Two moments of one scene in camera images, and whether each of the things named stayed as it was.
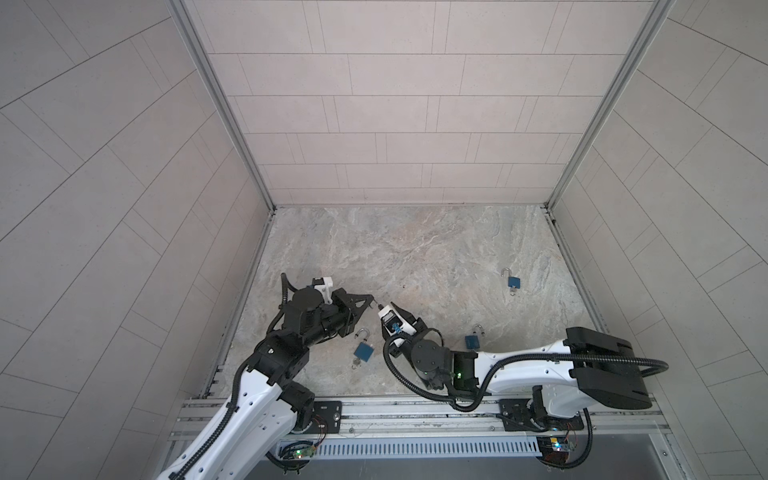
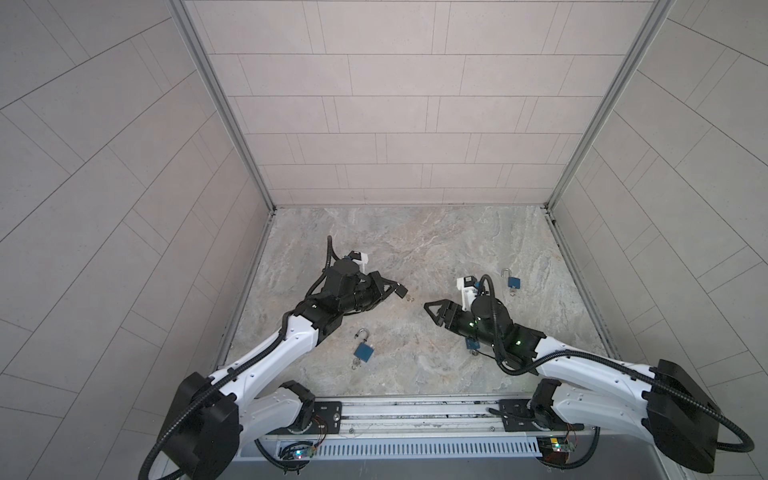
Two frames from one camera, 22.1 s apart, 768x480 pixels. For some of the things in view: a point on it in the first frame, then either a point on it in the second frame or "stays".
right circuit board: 554,449 stays
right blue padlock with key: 473,341 stays
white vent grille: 422,449 stays
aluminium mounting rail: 411,416 stays
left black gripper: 349,316 to 372,282
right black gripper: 391,342 to 448,309
